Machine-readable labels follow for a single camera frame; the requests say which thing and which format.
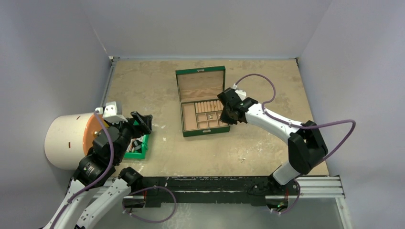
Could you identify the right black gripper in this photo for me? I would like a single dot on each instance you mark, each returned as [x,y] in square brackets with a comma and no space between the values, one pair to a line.
[231,106]

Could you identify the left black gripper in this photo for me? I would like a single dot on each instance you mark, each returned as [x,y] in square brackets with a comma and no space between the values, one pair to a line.
[143,121]

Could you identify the green jewelry box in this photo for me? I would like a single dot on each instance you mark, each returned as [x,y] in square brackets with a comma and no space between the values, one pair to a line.
[200,84]

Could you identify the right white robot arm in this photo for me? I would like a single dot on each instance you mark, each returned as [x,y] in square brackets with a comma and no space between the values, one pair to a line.
[306,146]

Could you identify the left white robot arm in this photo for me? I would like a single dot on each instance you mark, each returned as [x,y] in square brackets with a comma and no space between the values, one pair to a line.
[92,145]

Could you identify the green plastic bin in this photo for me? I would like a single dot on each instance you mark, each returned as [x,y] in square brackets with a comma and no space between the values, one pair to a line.
[137,150]

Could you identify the white cylinder with orange lid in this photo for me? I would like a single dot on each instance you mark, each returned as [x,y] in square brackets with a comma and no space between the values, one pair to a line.
[69,139]

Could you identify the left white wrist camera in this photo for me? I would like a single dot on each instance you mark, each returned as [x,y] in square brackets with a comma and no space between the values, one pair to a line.
[111,112]

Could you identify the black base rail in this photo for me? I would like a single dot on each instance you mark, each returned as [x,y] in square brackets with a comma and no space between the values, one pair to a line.
[257,191]

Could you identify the aluminium rail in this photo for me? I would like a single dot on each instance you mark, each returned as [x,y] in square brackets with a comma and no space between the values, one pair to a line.
[320,187]

